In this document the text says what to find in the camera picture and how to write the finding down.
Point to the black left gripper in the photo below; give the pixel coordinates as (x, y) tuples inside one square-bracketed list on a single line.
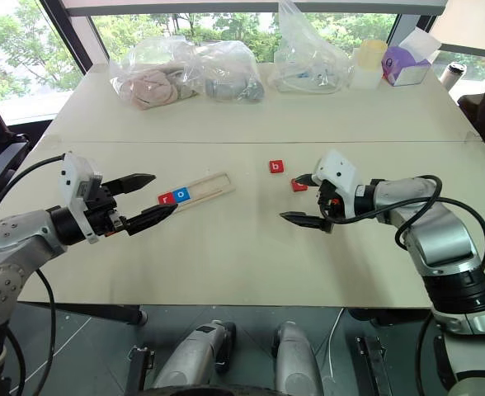
[(102, 210)]

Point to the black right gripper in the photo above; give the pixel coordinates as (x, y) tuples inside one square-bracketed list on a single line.
[(331, 202)]

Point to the red letter o block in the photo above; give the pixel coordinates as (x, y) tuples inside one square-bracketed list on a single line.
[(299, 187)]

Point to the red letter b block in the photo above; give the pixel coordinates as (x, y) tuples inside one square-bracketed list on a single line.
[(276, 166)]

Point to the wooden letter tray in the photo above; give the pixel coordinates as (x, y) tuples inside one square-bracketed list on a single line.
[(211, 187)]

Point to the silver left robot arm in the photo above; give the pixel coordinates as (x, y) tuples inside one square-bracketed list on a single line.
[(15, 243)]

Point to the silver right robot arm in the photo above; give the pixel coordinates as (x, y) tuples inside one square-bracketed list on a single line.
[(436, 235)]

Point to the red letter r block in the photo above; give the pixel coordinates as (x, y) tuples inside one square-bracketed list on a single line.
[(166, 199)]

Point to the blue letter o block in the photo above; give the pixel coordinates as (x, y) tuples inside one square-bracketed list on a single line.
[(181, 194)]

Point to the silver rounded robot leg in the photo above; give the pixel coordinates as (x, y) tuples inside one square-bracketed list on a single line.
[(296, 359), (193, 354)]

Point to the plastic bag with pink items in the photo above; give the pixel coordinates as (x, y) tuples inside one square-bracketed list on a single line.
[(152, 84)]

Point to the black table foot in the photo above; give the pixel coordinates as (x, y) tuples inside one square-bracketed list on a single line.
[(387, 315), (102, 314)]

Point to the white and yellow plastic container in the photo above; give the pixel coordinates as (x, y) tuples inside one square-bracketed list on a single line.
[(366, 66)]

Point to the plastic bag with grey items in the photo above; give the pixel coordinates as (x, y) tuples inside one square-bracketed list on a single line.
[(230, 74)]

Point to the purple tissue box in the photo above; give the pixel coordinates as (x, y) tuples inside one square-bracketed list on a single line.
[(403, 66)]

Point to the dark seat beside person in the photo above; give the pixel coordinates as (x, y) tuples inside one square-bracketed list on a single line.
[(469, 107)]

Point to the metal cup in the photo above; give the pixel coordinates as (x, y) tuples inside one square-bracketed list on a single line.
[(453, 78)]

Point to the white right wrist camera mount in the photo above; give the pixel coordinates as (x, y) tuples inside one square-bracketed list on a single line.
[(341, 171)]

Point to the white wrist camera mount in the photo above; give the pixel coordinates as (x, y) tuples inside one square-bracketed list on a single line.
[(341, 171), (75, 173)]

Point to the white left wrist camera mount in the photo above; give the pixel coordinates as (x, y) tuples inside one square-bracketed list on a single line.
[(75, 173)]

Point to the black metal floor bracket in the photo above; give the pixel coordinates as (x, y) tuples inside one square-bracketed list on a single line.
[(372, 363), (137, 367)]

